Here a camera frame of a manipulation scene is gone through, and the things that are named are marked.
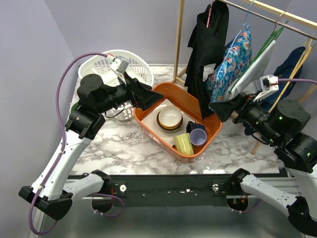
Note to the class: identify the blue wire hanger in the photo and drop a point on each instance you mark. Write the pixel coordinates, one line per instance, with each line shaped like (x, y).
(244, 26)

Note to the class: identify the dark blue cup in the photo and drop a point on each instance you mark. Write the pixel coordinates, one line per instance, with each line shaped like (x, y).
(192, 125)

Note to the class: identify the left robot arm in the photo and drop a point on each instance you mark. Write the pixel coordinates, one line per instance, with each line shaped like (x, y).
(49, 193)

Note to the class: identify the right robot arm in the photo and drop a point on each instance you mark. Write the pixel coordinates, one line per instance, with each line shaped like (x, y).
(281, 129)

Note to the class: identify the wooden clothes rack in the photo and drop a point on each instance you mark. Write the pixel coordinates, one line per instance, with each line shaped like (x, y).
(268, 8)

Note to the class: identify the green ceramic mug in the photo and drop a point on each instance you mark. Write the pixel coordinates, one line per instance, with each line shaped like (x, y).
(74, 107)

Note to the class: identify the wooden hanger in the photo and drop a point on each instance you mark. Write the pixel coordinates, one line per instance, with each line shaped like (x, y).
(294, 72)

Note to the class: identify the black skirt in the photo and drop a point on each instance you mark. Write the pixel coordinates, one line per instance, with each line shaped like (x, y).
(207, 48)

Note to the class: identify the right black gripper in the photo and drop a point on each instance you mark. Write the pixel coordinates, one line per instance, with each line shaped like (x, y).
(242, 102)

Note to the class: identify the black mounting base bar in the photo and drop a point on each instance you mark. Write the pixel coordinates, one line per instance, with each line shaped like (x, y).
(174, 190)

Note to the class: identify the green hanger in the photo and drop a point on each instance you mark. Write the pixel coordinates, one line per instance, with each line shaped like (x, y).
(273, 36)

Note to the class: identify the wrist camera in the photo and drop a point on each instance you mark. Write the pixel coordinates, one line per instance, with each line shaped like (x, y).
(119, 66)
(269, 85)

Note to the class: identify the white and gold bowl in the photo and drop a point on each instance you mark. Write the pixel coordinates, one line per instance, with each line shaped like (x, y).
(169, 118)

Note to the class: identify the blue floral garment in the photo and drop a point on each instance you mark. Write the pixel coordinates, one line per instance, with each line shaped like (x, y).
(228, 71)

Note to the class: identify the white garment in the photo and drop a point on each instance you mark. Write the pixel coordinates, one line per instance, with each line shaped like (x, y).
(253, 72)

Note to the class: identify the white laundry basket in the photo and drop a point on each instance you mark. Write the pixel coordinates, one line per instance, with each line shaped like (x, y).
(137, 68)

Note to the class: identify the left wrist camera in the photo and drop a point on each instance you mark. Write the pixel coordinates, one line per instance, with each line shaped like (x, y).
(119, 66)

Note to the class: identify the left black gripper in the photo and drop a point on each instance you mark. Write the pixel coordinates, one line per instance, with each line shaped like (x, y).
(145, 97)

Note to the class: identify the navy blue garment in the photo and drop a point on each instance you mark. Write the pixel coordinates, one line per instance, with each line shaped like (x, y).
(282, 71)

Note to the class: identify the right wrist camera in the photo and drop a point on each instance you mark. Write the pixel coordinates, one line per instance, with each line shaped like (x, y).
(269, 85)

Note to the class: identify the pink wire hanger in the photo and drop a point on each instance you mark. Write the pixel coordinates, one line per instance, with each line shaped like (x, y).
(209, 14)

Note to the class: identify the purple cup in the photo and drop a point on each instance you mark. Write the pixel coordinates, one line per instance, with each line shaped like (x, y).
(198, 137)

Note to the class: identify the orange plastic tub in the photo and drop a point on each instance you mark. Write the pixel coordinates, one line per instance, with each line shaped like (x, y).
(190, 106)

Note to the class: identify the yellow cup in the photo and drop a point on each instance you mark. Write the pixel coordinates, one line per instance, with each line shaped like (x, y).
(183, 144)

